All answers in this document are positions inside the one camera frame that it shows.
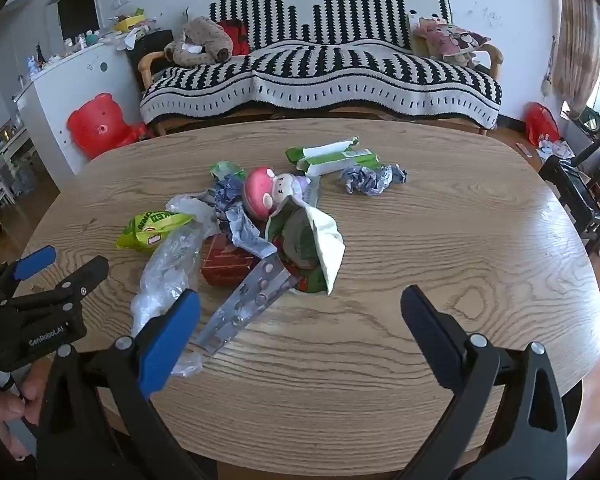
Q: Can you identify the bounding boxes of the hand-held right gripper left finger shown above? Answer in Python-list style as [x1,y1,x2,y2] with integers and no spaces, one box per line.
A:
[35,289,216,480]

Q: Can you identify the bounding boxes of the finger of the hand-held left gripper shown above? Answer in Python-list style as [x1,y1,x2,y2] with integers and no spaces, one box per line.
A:
[7,255,110,317]
[0,246,57,297]

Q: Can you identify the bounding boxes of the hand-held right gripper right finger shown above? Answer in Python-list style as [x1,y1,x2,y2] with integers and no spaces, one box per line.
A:
[400,285,568,480]

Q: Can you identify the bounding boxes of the clear plastic bag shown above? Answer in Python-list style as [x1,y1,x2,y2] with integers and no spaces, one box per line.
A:
[130,195,221,379]

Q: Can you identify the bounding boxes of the white green pouch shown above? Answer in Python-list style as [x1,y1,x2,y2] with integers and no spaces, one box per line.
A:
[265,195,346,297]

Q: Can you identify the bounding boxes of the person's left hand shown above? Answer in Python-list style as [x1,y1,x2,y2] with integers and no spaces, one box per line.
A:
[0,359,52,460]

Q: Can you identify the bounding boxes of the silver blister pack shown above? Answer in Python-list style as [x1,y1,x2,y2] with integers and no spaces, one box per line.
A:
[190,255,301,359]

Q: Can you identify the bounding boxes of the green snack packet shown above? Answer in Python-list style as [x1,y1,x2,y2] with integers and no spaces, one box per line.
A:
[116,210,196,251]

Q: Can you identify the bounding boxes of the red cardboard box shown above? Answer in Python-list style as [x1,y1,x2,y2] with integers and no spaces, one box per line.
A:
[200,235,261,289]

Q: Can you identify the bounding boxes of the white low shelf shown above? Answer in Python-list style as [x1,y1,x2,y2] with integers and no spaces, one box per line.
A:
[0,127,32,221]

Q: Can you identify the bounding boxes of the blue white crumpled wrapper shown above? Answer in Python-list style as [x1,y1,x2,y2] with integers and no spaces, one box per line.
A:
[212,175,279,261]

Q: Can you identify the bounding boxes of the red bear stool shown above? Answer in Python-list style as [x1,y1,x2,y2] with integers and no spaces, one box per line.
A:
[67,92,154,161]

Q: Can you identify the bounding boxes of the crumpled blue foil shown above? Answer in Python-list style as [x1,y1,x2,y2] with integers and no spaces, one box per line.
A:
[337,162,408,196]

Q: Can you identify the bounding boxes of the pink mushroom toy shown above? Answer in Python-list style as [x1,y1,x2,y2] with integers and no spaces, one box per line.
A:
[243,167,312,224]

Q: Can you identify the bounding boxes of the white counter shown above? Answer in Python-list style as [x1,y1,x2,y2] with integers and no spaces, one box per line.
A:
[15,40,142,176]

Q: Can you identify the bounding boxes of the small green wrapper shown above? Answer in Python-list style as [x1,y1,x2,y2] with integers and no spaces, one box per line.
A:
[209,160,246,184]

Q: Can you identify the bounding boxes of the green white torn carton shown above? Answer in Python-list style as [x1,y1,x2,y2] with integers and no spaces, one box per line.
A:
[286,136,381,179]

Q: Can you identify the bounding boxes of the black chair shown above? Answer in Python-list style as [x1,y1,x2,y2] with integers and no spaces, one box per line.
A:
[539,122,600,257]

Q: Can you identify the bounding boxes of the wooden sofa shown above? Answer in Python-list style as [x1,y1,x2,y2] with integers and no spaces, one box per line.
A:
[137,35,503,137]

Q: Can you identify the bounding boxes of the crumpled papers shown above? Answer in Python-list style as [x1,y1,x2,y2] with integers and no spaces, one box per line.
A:
[537,137,576,161]

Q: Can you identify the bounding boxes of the red plastic bag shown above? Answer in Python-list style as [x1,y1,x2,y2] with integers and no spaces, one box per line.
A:
[525,102,561,147]

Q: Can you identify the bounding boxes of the pile of toys and clutter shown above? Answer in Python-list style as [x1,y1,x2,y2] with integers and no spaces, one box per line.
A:
[111,7,157,52]

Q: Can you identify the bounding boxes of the brown plush toy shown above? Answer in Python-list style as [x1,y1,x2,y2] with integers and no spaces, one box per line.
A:
[164,16,233,67]

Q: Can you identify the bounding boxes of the black white striped blanket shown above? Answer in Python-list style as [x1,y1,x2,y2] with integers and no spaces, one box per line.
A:
[140,0,503,129]

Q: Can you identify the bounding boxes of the red black cushion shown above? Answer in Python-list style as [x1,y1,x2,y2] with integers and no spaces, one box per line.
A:
[217,19,251,56]

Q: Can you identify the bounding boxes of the pink printed pillow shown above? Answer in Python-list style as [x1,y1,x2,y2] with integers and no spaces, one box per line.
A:
[412,16,492,64]

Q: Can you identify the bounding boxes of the beige curtain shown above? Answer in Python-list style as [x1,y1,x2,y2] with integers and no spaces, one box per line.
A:
[557,0,600,117]

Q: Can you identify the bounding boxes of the hanging wall ornament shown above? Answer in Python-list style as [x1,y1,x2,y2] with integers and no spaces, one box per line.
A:
[541,35,556,97]

